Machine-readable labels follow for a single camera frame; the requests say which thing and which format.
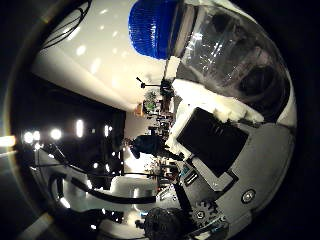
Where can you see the green potted plant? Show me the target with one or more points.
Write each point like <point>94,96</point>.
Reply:
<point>150,101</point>

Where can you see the person in dark clothes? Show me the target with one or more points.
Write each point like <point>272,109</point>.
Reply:
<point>146,146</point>

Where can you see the clear plastic bottle blue cap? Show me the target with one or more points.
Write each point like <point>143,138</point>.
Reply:
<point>220,50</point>

